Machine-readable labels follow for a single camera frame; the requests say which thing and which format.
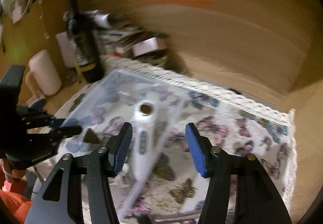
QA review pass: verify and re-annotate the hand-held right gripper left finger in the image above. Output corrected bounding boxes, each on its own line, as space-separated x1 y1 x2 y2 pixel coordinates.
24 122 134 224

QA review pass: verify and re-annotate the person's left hand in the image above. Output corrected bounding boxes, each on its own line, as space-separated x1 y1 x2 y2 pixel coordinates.
1 160 26 183

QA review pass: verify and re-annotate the dark wine bottle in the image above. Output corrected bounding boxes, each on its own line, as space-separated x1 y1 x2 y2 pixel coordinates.
65 0 104 83

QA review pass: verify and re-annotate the white paper note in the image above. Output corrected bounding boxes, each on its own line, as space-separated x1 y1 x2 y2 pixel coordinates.
56 32 76 68

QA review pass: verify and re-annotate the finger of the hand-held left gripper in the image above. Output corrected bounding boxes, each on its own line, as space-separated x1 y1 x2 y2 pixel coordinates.
16 105 66 129
25 125 83 148

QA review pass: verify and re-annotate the white cylinder jar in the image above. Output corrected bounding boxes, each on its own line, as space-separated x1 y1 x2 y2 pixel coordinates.
28 50 62 96

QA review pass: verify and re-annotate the orange red clothing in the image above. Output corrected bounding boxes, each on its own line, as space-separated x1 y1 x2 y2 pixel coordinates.
0 187 34 224

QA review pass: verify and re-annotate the black marker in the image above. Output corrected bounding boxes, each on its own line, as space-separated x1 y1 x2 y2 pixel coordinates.
137 215 154 224

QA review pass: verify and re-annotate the brown triangular object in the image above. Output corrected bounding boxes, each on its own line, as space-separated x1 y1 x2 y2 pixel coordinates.
83 128 101 144

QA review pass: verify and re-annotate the white charger with cable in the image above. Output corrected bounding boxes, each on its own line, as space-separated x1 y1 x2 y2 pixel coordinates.
11 5 26 24

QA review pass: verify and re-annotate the butterfly print tablecloth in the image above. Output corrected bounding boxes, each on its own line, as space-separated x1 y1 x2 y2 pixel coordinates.
33 59 296 224

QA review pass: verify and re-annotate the clear plastic box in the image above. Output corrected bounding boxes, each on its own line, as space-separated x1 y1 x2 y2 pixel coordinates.
62 69 190 217

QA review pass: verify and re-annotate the white handheld massager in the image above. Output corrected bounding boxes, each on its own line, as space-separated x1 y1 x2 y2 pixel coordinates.
130 99 162 181

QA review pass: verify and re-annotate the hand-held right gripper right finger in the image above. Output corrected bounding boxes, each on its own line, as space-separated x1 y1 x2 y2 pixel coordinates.
185 123 293 224

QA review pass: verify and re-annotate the silver metal tube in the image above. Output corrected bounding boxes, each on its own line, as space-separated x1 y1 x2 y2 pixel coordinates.
154 210 202 223

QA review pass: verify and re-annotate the small white box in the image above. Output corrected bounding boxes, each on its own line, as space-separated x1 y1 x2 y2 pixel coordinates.
131 38 168 57

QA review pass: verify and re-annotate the stack of books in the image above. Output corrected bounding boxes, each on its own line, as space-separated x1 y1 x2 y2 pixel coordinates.
97 22 152 56

